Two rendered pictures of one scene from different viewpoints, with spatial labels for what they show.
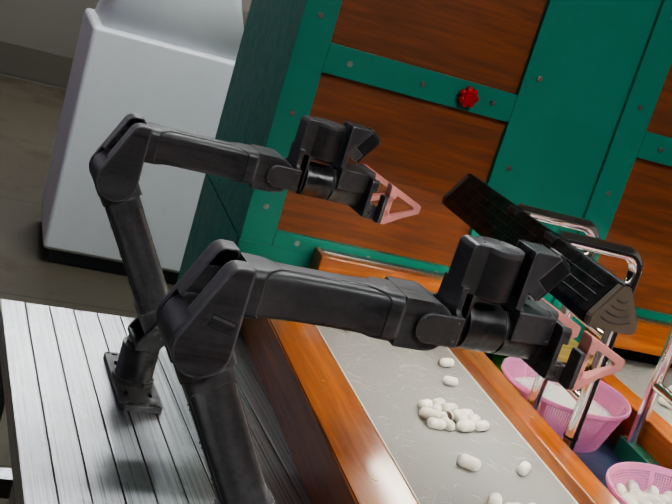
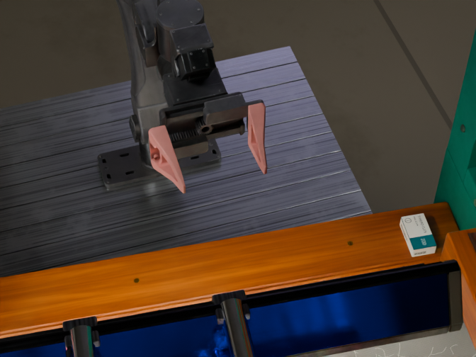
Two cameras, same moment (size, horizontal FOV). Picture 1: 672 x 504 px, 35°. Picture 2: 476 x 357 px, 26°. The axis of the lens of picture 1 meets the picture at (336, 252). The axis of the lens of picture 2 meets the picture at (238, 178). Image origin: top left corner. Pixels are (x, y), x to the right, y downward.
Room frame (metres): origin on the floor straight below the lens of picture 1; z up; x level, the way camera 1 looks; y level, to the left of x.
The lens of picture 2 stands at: (1.88, -0.84, 1.99)
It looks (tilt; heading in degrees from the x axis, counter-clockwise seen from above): 51 degrees down; 97
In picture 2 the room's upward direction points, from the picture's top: straight up
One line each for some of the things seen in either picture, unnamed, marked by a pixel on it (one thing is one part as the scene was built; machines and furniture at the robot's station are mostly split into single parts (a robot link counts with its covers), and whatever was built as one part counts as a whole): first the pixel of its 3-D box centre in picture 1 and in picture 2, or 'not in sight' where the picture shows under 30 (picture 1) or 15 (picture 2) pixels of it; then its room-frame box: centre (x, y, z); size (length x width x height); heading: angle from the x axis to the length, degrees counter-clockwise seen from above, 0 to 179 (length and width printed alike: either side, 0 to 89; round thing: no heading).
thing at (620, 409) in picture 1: (558, 406); not in sight; (2.00, -0.52, 0.72); 0.27 x 0.27 x 0.10
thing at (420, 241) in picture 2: not in sight; (417, 234); (2.04, 0.08, 0.77); 0.06 x 0.04 x 0.02; 109
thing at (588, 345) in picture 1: (584, 354); not in sight; (1.18, -0.31, 1.07); 0.09 x 0.07 x 0.07; 114
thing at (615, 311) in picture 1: (529, 240); (163, 335); (1.74, -0.31, 1.08); 0.62 x 0.08 x 0.07; 19
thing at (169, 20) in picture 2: (300, 151); (178, 30); (1.69, 0.10, 1.12); 0.12 x 0.09 x 0.12; 114
